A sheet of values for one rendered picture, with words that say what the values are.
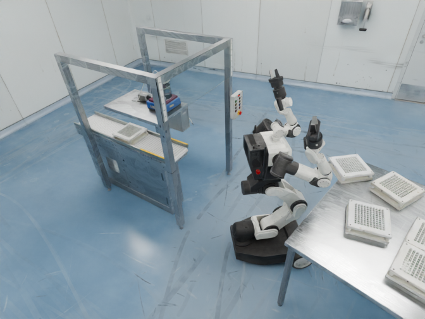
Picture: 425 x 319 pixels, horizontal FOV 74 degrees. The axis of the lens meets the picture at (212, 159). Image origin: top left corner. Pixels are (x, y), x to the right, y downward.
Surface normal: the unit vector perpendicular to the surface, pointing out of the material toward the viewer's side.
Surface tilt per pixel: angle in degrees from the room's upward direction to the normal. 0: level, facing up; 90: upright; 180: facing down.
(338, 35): 90
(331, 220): 0
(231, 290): 0
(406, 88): 90
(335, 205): 0
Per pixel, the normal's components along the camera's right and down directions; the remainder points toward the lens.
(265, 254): -0.04, -0.79
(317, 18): -0.44, 0.58
